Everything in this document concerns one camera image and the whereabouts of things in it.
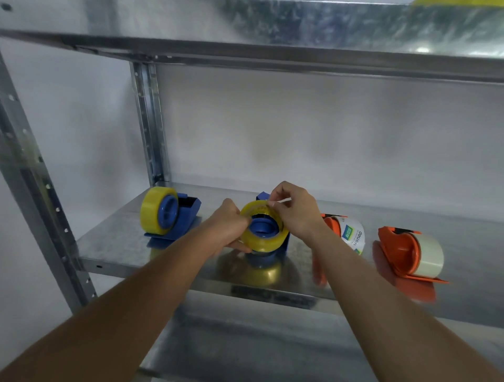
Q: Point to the person's right hand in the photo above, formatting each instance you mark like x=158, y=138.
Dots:
x=301, y=212

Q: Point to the person's left hand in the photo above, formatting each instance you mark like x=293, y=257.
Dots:
x=226, y=228

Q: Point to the orange tape dispenser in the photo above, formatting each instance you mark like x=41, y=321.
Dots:
x=397, y=252
x=332, y=226

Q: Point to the blue tape dispenser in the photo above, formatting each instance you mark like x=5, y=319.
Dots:
x=185, y=216
x=263, y=228

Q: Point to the yellow tape roll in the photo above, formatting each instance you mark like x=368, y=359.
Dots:
x=260, y=244
x=151, y=212
x=456, y=2

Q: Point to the white tape core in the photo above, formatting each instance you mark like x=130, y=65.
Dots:
x=354, y=236

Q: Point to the person's left forearm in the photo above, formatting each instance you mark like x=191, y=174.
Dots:
x=90, y=322

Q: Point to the person's right forearm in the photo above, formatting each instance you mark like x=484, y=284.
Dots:
x=393, y=326

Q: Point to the galvanized metal shelving rack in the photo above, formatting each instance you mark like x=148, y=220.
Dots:
x=393, y=71

